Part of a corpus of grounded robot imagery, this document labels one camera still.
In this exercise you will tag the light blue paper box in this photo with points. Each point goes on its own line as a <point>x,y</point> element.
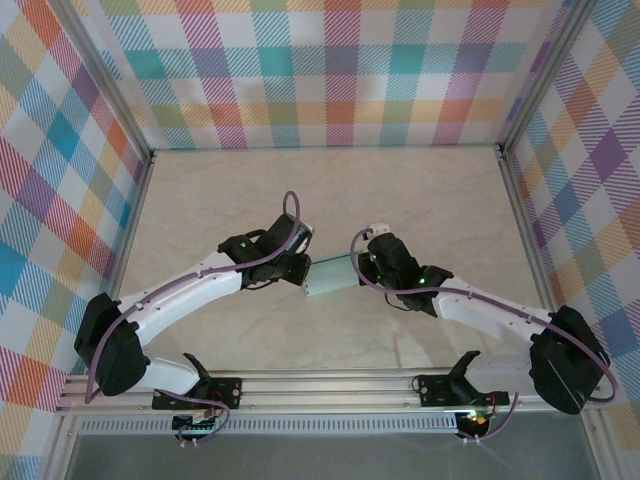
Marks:
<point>332,275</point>

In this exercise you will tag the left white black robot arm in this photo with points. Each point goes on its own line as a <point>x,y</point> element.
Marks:
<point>200,295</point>

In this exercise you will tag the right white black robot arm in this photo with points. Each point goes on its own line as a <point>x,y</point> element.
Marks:
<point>490,315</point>

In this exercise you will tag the small controller circuit board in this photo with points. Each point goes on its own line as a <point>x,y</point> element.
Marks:
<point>477,420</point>
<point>197,425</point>

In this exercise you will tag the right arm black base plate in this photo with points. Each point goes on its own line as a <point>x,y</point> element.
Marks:
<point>435,390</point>

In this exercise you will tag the long aluminium mounting rail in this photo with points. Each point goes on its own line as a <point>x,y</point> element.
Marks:
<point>325,390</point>

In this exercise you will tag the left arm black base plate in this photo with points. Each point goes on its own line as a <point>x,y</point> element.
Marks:
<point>225,392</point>

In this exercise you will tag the aluminium table side rail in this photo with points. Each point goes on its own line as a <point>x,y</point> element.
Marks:
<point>125,250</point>
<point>530,240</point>

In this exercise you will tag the aluminium frame post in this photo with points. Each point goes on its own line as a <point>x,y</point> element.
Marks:
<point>542,75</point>
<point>102,75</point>

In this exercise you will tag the aluminium frame leg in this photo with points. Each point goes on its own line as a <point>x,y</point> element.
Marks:
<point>602,450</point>
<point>57,450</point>

